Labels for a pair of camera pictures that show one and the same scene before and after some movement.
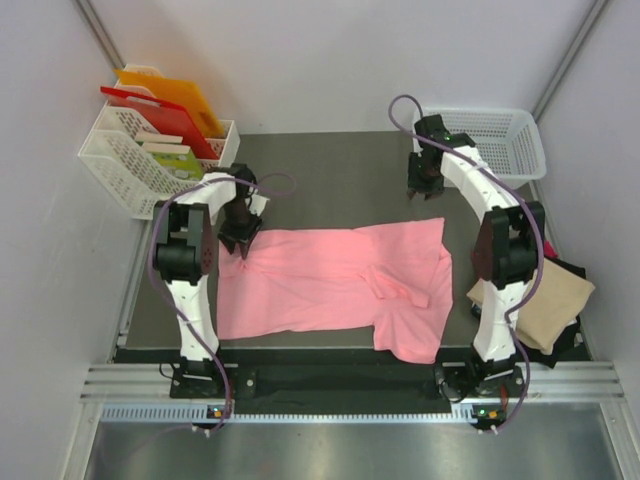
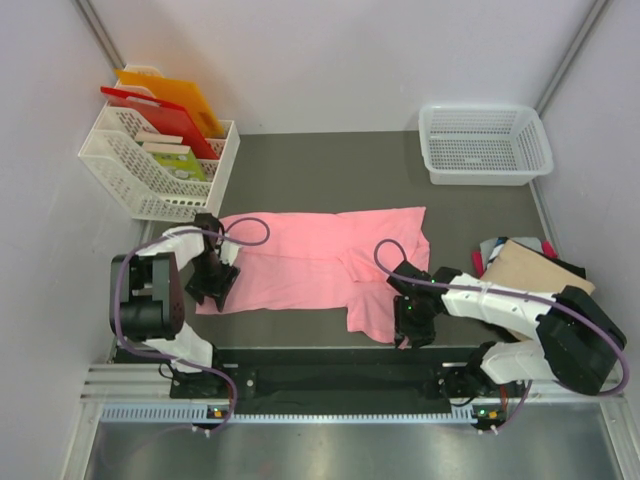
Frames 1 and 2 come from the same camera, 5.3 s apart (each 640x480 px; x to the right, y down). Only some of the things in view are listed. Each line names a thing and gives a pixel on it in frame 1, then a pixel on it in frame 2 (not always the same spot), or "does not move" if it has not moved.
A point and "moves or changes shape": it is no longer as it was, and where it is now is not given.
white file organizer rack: (116, 161) does not move
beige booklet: (162, 143) does not move
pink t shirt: (393, 277) moves or changes shape
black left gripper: (228, 236) to (218, 289)
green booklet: (183, 165) does not move
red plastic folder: (165, 114) does not move
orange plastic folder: (184, 93) does not move
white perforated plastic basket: (507, 144) does not move
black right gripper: (415, 186) to (419, 335)
